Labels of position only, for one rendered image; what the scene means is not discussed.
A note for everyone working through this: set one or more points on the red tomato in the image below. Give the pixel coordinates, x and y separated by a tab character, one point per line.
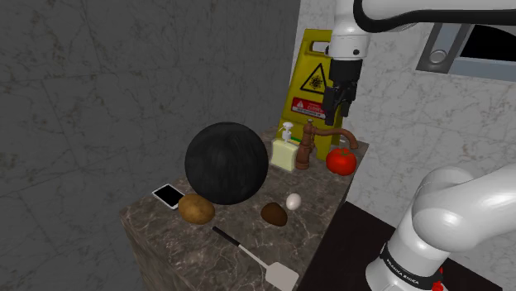
341	161

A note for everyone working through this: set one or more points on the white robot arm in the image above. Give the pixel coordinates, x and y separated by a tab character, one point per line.
447	217

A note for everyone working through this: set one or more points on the white smartphone with black screen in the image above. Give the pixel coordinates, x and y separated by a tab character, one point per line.
169	195

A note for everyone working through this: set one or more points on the large black ball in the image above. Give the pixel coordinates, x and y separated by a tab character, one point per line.
226	163

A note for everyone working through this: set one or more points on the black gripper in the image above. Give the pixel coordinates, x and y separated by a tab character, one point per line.
346	76

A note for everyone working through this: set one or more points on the yellow caution floor sign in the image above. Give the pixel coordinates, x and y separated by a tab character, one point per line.
308	80

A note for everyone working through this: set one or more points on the brown potato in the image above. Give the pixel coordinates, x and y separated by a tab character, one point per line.
196	208

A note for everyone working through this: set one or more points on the dark robot stand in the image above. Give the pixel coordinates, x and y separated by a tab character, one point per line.
346	250

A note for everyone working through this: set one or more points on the white egg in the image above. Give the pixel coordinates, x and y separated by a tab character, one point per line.
293	201

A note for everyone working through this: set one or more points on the pale yellow soap dispenser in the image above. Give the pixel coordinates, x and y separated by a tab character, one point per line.
283	153

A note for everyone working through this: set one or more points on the brown faucet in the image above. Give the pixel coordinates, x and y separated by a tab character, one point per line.
305	147

